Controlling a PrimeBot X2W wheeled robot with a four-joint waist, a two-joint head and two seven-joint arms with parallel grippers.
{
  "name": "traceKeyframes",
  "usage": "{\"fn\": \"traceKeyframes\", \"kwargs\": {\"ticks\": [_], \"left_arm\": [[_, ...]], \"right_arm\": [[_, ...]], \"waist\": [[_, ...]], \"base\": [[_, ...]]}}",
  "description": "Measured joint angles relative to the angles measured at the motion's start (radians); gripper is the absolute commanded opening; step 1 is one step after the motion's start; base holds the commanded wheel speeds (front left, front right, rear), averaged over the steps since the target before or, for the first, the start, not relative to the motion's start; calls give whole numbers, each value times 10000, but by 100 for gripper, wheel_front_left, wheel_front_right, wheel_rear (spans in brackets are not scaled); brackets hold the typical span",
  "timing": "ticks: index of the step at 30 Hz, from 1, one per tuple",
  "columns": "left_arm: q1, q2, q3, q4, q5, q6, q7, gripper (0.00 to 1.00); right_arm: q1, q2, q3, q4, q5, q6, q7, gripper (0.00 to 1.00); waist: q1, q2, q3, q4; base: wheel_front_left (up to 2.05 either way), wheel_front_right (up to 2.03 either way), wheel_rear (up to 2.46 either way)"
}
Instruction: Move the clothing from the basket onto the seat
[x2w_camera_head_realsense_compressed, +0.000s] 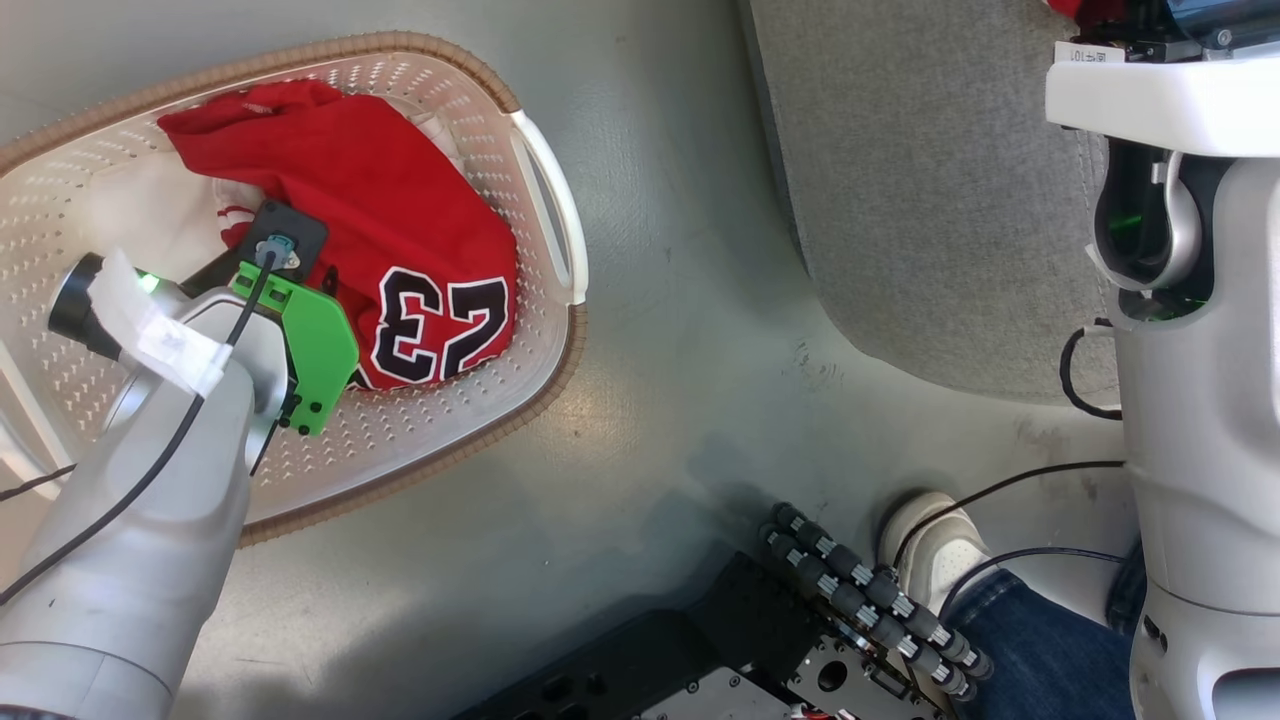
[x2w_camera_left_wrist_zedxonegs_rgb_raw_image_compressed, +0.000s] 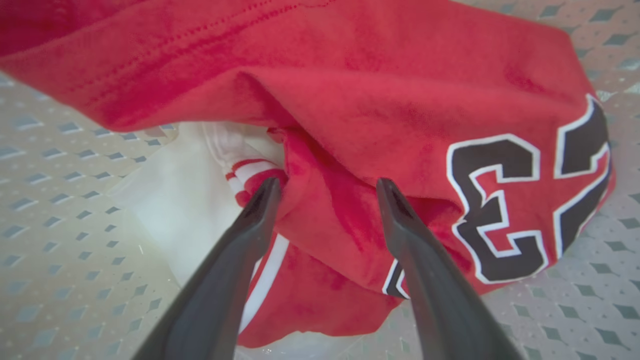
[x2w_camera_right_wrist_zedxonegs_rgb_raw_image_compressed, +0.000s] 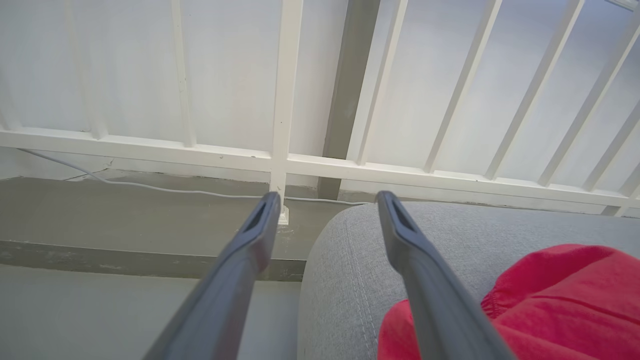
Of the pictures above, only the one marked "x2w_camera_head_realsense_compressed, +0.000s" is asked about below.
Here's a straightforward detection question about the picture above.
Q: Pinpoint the white tape label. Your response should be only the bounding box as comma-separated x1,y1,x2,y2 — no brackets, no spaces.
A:
88,248,233,399

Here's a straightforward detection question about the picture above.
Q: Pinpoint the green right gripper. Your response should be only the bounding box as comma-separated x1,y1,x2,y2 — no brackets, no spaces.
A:
230,262,360,437

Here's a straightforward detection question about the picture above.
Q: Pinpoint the white perforated laundry basket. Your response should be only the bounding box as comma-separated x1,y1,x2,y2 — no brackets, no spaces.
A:
0,30,589,549

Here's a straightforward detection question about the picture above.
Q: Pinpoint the grey fabric sofa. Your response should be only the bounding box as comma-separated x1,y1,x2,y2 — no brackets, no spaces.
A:
740,0,1123,406

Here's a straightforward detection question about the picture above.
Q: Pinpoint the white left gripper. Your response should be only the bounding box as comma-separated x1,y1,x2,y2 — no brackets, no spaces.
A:
1045,42,1280,161

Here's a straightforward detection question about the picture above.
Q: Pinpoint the white sneaker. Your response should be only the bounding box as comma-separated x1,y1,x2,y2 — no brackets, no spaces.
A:
878,490,993,617

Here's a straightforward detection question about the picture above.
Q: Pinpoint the red number 23 jersey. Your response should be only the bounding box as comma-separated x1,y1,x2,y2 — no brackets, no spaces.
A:
157,80,519,391

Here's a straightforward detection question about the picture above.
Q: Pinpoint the thin black cable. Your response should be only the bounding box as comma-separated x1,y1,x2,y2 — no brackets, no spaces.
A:
0,463,77,503
890,460,1129,571
1059,318,1124,421
0,250,279,607
940,546,1127,617

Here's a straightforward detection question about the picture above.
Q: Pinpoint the blue jeans leg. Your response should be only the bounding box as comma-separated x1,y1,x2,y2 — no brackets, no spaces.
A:
945,568,1139,720

